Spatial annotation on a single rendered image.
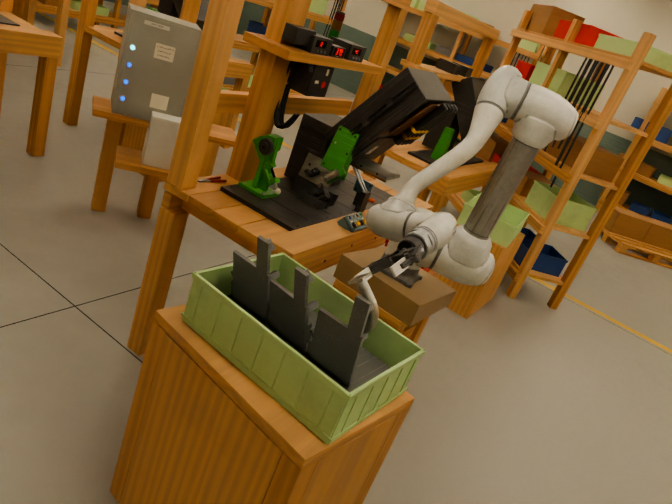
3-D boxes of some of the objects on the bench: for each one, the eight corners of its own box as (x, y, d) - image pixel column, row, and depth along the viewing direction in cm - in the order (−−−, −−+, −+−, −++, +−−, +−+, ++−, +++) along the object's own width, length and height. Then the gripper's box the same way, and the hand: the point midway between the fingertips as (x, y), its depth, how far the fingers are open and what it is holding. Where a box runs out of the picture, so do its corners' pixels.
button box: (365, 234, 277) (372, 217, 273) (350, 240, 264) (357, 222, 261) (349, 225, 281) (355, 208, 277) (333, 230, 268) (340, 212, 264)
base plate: (399, 202, 338) (400, 199, 337) (292, 233, 245) (294, 229, 244) (340, 172, 353) (342, 168, 352) (219, 190, 260) (220, 185, 259)
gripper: (378, 245, 180) (336, 273, 165) (443, 225, 163) (403, 255, 148) (388, 266, 181) (347, 297, 166) (453, 249, 164) (414, 281, 149)
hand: (375, 275), depth 158 cm, fingers open, 13 cm apart
